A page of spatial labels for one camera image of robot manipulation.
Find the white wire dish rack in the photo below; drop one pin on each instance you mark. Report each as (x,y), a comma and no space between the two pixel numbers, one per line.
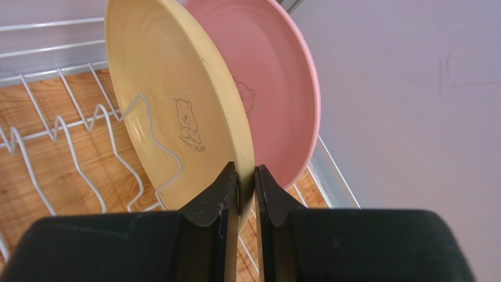
(76,202)

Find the tan yellow plate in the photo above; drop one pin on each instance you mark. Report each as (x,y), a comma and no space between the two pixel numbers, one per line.
(180,103)

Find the pink plate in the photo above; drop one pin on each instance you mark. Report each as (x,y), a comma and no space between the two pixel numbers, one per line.
(276,78)

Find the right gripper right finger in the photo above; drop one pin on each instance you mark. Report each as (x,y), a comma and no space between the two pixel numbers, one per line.
(281,230)

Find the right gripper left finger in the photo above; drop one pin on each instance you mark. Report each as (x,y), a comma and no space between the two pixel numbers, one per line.
(209,231)

